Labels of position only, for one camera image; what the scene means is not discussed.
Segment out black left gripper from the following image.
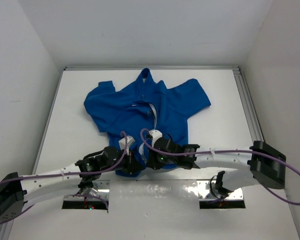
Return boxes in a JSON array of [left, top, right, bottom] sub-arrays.
[[100, 148, 144, 175]]

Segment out blue zip-up jacket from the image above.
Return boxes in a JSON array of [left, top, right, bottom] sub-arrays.
[[83, 68, 211, 165]]

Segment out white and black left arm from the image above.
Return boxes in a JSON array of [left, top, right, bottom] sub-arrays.
[[0, 146, 145, 224]]

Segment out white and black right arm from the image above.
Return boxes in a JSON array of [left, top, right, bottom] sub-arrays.
[[145, 137, 286, 200]]

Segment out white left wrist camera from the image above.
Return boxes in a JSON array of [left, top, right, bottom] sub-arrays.
[[118, 135, 135, 151]]

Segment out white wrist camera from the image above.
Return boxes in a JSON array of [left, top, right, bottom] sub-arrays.
[[118, 135, 135, 151], [148, 129, 163, 147]]

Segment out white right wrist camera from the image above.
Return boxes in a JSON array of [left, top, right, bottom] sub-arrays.
[[148, 129, 163, 147]]

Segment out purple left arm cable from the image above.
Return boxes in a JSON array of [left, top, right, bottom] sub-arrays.
[[0, 131, 130, 225]]

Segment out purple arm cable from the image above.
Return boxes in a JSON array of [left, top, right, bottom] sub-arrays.
[[0, 131, 130, 225], [139, 128, 300, 206]]

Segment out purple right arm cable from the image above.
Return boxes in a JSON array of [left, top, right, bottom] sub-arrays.
[[139, 128, 300, 206]]

